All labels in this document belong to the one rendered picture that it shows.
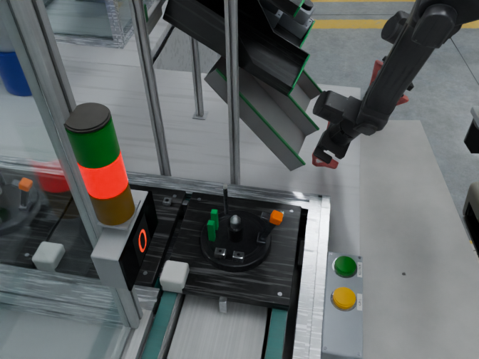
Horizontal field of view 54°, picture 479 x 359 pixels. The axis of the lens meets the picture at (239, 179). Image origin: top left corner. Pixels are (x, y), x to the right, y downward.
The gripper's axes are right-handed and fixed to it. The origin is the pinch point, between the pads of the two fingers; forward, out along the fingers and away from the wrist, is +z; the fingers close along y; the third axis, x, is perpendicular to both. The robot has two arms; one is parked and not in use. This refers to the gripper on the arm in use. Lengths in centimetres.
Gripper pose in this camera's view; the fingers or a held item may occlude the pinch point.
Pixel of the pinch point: (322, 148)
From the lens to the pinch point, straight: 122.2
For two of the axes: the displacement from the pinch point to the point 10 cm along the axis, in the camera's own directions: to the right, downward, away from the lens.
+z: -2.9, 3.1, 9.1
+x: 8.5, 5.1, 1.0
